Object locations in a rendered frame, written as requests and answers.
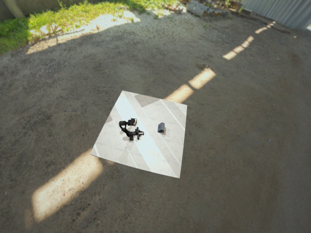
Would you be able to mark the grey sloped panel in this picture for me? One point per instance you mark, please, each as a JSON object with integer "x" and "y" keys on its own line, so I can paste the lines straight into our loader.
{"x": 161, "y": 127}

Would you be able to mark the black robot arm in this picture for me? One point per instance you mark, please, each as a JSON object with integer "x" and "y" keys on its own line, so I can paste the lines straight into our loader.
{"x": 129, "y": 123}

